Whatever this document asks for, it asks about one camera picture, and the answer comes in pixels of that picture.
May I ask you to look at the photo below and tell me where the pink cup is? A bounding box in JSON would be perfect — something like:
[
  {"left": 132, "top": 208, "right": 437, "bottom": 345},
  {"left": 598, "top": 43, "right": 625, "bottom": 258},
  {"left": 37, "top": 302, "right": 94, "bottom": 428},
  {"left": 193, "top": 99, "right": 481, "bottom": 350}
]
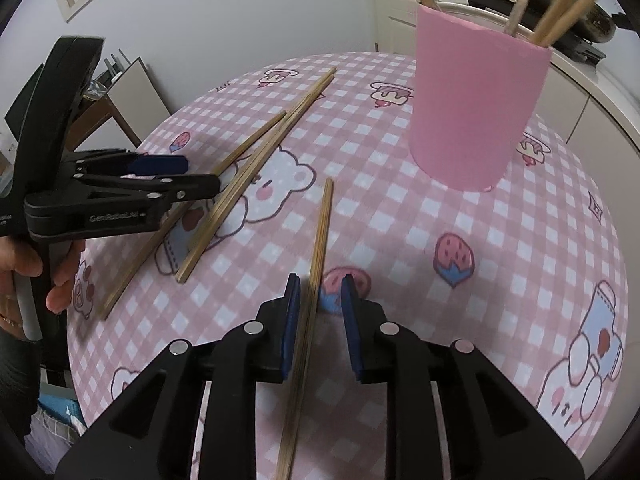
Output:
[{"left": 408, "top": 2, "right": 554, "bottom": 192}]

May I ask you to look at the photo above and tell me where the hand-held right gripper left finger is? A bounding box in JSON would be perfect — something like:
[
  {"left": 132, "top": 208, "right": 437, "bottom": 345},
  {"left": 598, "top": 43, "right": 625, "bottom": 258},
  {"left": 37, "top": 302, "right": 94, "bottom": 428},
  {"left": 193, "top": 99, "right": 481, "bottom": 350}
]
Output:
[{"left": 54, "top": 272, "right": 302, "bottom": 480}]

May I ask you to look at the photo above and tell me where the white router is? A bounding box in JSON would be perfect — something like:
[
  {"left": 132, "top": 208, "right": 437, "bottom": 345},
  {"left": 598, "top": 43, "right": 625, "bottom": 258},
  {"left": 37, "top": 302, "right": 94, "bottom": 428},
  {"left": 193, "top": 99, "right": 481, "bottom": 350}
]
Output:
[{"left": 102, "top": 49, "right": 132, "bottom": 79}]

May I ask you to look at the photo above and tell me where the lilac cloth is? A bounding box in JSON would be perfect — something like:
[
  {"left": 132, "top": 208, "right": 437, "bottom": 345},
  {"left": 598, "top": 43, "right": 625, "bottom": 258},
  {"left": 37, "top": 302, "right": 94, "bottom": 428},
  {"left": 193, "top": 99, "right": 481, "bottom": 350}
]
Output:
[{"left": 24, "top": 407, "right": 84, "bottom": 476}]

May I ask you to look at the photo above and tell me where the bunch of wooden chopsticks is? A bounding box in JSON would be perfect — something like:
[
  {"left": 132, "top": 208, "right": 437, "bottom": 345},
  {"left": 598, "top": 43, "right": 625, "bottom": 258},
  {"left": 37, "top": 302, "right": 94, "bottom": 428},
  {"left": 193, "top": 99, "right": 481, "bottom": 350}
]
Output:
[{"left": 385, "top": 0, "right": 609, "bottom": 47}]

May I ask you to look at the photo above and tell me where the white panel door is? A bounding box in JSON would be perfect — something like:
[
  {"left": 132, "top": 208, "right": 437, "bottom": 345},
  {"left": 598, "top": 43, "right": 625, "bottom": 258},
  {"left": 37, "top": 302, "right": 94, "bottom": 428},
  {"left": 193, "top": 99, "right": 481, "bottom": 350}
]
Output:
[{"left": 372, "top": 0, "right": 501, "bottom": 56}]

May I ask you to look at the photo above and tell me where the brown wooden desk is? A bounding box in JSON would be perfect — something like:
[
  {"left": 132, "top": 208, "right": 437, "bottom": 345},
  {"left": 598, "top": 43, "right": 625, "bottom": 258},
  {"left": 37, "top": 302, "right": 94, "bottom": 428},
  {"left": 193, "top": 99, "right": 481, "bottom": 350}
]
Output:
[{"left": 75, "top": 94, "right": 144, "bottom": 153}]

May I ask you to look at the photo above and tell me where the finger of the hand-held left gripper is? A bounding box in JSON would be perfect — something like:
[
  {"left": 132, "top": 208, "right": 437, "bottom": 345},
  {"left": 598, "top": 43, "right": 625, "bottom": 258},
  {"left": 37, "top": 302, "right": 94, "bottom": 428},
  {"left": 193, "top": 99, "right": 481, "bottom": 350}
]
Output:
[
  {"left": 74, "top": 172, "right": 222, "bottom": 208},
  {"left": 62, "top": 150, "right": 191, "bottom": 178}
]

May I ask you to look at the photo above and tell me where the blue box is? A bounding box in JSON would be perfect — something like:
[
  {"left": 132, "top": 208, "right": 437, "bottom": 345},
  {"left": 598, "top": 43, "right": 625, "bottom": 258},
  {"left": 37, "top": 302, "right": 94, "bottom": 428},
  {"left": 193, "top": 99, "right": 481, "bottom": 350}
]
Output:
[{"left": 37, "top": 394, "right": 84, "bottom": 427}]

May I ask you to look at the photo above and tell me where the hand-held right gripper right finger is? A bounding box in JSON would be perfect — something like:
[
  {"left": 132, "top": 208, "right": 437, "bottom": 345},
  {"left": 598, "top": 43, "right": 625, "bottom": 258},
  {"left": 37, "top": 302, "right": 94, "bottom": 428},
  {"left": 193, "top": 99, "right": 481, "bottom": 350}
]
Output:
[{"left": 340, "top": 275, "right": 586, "bottom": 480}]

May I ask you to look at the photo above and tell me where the bamboo chopstick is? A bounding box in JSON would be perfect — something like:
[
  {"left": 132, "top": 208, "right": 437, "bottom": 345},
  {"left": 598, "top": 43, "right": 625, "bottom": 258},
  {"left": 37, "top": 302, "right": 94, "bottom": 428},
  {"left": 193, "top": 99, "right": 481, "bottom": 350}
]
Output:
[
  {"left": 181, "top": 72, "right": 336, "bottom": 284},
  {"left": 99, "top": 111, "right": 287, "bottom": 322},
  {"left": 176, "top": 66, "right": 337, "bottom": 282},
  {"left": 276, "top": 177, "right": 335, "bottom": 480}
]

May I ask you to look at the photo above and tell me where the person's left forearm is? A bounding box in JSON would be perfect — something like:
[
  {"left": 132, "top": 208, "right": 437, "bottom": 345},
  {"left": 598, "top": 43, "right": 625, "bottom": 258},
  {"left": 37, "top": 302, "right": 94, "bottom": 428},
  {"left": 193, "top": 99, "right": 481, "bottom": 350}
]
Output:
[{"left": 0, "top": 310, "right": 44, "bottom": 443}]

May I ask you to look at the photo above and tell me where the dark wok with handle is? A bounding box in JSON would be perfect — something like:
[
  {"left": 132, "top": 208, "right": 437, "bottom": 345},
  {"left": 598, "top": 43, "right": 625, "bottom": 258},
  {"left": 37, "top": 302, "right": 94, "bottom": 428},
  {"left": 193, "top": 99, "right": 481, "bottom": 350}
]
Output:
[{"left": 489, "top": 0, "right": 621, "bottom": 44}]

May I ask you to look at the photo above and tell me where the person's left hand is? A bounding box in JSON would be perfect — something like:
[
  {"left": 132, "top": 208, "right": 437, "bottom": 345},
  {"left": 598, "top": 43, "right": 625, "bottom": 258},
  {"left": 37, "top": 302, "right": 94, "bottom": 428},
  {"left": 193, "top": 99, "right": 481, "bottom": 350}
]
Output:
[{"left": 0, "top": 236, "right": 86, "bottom": 315}]

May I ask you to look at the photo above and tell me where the white counter cabinet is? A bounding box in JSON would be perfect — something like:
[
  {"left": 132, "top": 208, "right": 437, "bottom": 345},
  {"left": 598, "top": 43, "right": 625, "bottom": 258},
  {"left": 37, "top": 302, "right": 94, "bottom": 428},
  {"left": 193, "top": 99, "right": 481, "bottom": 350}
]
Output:
[{"left": 440, "top": 1, "right": 640, "bottom": 161}]

